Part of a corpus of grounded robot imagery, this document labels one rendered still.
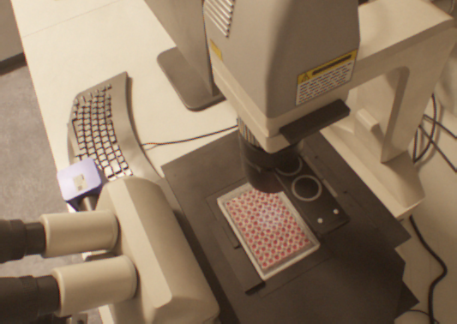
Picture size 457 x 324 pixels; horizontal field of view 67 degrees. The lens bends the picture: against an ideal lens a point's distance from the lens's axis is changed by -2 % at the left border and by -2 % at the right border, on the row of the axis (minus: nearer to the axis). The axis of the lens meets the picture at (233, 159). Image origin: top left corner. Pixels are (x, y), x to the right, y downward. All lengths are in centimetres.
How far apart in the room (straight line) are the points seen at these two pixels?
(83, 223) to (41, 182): 156
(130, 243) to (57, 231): 8
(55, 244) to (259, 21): 29
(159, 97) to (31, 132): 134
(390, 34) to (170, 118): 64
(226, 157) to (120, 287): 26
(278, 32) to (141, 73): 84
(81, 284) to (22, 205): 158
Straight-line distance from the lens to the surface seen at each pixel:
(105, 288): 38
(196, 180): 54
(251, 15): 24
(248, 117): 30
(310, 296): 47
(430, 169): 85
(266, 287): 47
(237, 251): 48
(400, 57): 36
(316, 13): 23
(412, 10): 40
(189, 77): 97
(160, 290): 39
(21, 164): 209
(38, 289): 37
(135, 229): 42
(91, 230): 41
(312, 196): 35
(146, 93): 98
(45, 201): 189
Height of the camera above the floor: 141
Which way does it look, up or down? 56 degrees down
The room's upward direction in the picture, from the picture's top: 9 degrees counter-clockwise
